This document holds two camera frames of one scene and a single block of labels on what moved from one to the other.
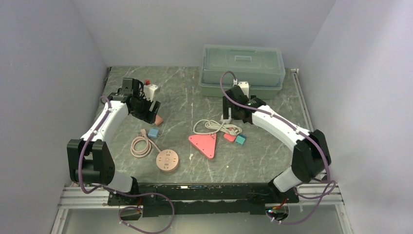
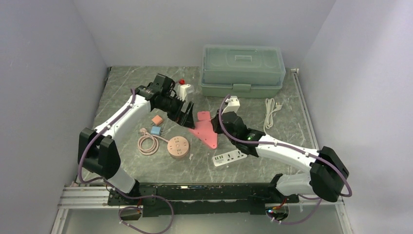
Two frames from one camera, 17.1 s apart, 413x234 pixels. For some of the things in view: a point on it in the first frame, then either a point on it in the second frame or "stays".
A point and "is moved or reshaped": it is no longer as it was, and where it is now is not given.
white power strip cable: [207, 126] to [270, 108]
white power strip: [227, 121] is moved or reshaped
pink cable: [145, 152] to [143, 131]
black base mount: [198, 200] stays
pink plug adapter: [231, 138] is moved or reshaped
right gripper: [226, 106] to [215, 121]
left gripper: [147, 116] to [185, 119]
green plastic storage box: [263, 67] stays
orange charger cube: [159, 120] stays
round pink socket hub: [167, 160] to [178, 146]
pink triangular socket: [206, 143] is moved or reshaped
